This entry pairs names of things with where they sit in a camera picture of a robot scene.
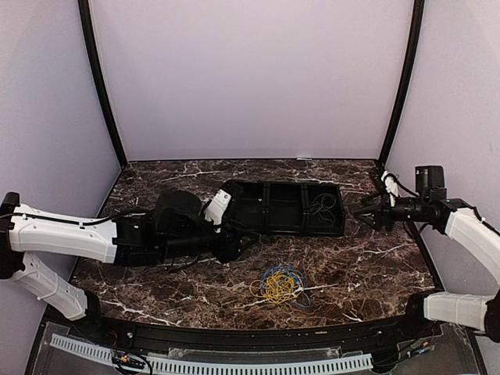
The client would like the white slotted cable duct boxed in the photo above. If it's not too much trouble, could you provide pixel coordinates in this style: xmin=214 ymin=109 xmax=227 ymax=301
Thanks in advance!
xmin=50 ymin=334 xmax=373 ymax=374

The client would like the blue cable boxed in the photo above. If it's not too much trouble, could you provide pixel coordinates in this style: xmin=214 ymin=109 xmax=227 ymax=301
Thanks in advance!
xmin=260 ymin=264 xmax=313 ymax=308

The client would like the black front table rail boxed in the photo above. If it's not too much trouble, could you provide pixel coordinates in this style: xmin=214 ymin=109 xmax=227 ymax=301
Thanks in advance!
xmin=42 ymin=307 xmax=470 ymax=362

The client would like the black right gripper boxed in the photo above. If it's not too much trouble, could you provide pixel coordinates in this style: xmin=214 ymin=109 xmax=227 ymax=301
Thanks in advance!
xmin=354 ymin=190 xmax=429 ymax=232

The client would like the yellow cable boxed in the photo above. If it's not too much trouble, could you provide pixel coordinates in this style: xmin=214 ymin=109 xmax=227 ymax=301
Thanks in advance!
xmin=248 ymin=270 xmax=302 ymax=305

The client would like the black middle storage bin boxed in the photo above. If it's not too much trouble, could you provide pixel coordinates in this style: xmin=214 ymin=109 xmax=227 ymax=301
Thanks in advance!
xmin=267 ymin=182 xmax=304 ymax=236

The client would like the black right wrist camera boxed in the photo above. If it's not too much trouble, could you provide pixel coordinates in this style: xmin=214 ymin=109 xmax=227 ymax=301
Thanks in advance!
xmin=370 ymin=167 xmax=400 ymax=207

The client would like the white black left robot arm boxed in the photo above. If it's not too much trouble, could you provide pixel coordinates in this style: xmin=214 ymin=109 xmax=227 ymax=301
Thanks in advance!
xmin=1 ymin=190 xmax=259 ymax=341

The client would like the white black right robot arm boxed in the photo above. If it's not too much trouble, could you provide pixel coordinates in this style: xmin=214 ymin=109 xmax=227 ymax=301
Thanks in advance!
xmin=354 ymin=166 xmax=499 ymax=342

